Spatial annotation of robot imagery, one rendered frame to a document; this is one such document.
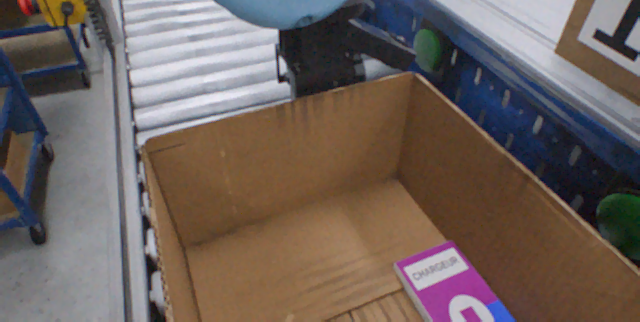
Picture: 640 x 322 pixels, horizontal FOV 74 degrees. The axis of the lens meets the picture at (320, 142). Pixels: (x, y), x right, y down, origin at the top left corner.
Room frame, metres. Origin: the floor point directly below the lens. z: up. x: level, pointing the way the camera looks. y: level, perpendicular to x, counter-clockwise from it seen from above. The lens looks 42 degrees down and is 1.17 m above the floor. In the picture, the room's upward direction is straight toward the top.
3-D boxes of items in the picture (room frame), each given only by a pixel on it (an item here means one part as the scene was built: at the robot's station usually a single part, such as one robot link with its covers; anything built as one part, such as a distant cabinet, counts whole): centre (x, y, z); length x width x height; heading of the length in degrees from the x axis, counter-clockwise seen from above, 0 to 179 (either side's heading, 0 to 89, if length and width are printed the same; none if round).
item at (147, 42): (0.87, 0.17, 0.72); 0.52 x 0.05 x 0.05; 112
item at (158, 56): (0.81, 0.15, 0.72); 0.52 x 0.05 x 0.05; 112
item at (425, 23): (0.64, -0.19, 0.81); 0.09 x 0.01 x 0.09; 22
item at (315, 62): (0.41, 0.00, 0.94); 0.09 x 0.08 x 0.12; 112
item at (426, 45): (0.64, -0.18, 0.81); 0.07 x 0.01 x 0.07; 22
